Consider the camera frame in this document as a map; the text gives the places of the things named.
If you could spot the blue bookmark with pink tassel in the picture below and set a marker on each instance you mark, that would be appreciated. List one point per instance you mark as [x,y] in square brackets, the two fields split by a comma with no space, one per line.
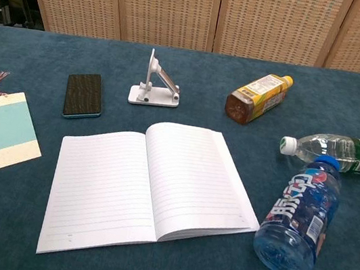
[13,129]

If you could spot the white folding phone stand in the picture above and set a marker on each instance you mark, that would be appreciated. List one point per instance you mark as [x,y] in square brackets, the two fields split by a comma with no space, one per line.
[151,98]

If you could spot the open lined notebook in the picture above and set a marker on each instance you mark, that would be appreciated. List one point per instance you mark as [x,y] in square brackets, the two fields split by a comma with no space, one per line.
[107,181]

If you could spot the tea bottle with yellow cap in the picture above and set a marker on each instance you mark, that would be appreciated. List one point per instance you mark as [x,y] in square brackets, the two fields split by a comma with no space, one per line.
[258,97]

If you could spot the black smartphone with blue case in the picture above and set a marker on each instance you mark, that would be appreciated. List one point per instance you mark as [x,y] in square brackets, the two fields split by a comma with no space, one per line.
[83,94]

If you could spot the wooden woven folding screen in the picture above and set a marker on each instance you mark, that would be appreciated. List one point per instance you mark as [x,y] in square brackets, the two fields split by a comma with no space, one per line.
[169,6]

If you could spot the blue sports drink bottle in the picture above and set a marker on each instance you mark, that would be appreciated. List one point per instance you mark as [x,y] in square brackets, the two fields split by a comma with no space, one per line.
[296,222]

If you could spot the clear water bottle green label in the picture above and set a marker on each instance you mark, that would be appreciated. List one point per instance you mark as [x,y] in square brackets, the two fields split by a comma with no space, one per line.
[341,152]

